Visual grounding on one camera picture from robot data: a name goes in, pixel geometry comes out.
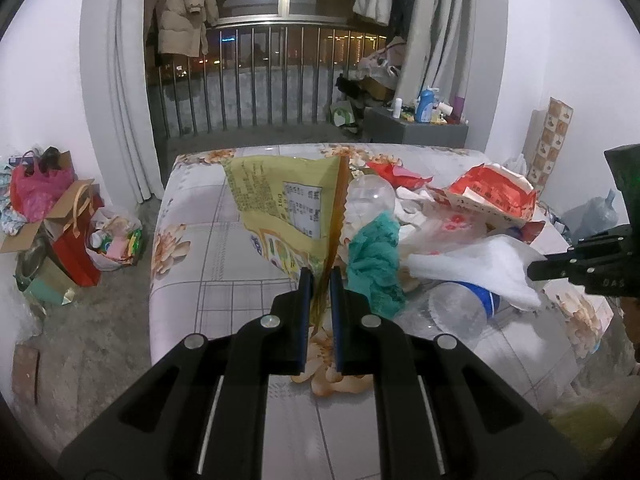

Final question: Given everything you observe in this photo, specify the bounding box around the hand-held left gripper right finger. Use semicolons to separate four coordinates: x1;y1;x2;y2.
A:
330;266;587;480

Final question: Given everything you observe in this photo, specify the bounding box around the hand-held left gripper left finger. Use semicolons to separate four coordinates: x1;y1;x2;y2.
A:
55;266;314;480

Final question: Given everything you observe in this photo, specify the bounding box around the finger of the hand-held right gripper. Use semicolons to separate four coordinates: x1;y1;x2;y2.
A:
526;249;583;282

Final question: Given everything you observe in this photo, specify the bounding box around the clear bottle with blue label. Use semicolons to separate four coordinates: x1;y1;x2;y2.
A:
397;280;502;347

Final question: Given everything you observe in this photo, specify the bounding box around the yellow snack bag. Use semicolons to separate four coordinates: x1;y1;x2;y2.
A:
222;154;351;328

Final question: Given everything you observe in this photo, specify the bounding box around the large water jug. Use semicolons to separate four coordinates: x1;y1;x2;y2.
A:
560;188;621;247

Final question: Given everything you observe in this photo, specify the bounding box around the teal mesh cloth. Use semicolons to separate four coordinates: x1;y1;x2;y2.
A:
346;211;407;320

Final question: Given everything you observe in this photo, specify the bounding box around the floral-cloth covered table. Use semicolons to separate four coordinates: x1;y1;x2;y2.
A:
148;142;617;411

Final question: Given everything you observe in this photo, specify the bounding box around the torn red paper carton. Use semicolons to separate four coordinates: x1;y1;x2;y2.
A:
439;162;540;229

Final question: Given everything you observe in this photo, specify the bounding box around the clear bag with red flowers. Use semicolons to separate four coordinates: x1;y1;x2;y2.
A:
400;209;488;263

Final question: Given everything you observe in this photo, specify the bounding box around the white plastic bag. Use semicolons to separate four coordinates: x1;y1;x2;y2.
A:
501;152;529;177

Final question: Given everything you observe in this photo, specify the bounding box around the clear plastic bottle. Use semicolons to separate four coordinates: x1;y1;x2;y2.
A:
344;172;397;241

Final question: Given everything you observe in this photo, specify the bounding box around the patterned tile board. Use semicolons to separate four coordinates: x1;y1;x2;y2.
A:
526;96;575;197

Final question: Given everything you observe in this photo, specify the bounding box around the red plastic wrapper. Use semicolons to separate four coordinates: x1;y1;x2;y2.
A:
366;159;435;190

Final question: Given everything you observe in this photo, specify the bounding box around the grey cabinet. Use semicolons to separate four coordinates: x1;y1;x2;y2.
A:
363;106;470;147

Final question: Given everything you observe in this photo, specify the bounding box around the green and white bag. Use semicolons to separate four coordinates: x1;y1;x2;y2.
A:
329;101;359;134

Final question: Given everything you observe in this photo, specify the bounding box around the white bag of packets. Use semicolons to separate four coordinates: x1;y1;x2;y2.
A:
85;206;144;272

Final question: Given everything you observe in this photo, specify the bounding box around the blue detergent bottle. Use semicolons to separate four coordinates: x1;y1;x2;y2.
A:
414;87;435;124

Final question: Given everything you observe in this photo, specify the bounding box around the metal balcony railing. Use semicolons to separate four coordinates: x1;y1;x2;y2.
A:
146;15;397;139

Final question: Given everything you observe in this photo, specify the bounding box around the red gift bag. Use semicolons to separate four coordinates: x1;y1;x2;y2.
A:
51;184;107;289

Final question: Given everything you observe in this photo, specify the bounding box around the pile of bags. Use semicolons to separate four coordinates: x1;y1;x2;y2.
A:
356;36;407;102

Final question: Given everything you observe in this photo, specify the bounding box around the green gift bag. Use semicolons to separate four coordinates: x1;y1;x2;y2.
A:
21;259;79;307

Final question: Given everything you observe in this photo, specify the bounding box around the grey curtain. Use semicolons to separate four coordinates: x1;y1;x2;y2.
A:
394;0;509;126
81;0;167;204

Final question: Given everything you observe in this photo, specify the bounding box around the red brick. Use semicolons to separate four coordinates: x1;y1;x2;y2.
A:
11;344;42;407

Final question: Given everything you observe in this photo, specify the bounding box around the cardboard box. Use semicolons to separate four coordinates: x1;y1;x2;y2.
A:
0;179;97;257

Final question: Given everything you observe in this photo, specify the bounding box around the pink plastic bag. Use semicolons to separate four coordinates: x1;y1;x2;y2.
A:
9;149;77;224

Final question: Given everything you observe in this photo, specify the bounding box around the beige padded coat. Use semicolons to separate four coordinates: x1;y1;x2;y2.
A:
156;0;219;59

